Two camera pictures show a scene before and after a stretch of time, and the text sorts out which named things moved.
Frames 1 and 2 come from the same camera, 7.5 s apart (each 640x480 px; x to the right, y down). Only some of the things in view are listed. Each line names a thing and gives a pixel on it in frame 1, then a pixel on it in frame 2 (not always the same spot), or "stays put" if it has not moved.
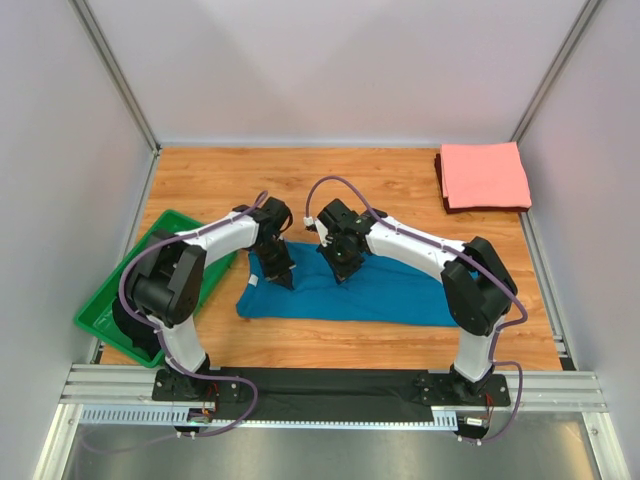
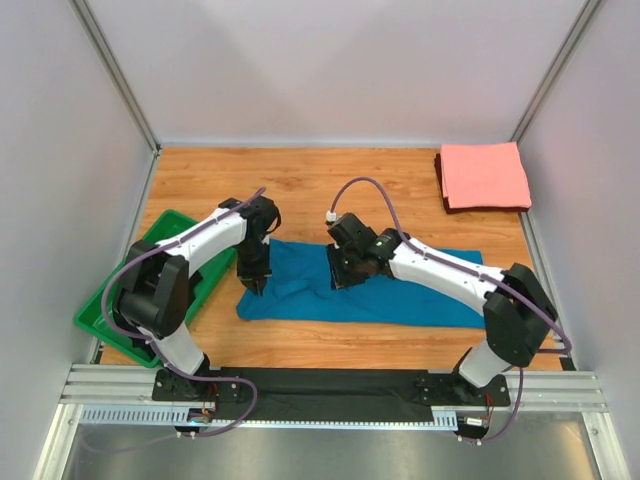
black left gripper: (278, 266) to (255, 271)
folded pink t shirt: (484, 175) stays put
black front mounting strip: (332, 395) stays put
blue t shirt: (382, 289) stays put
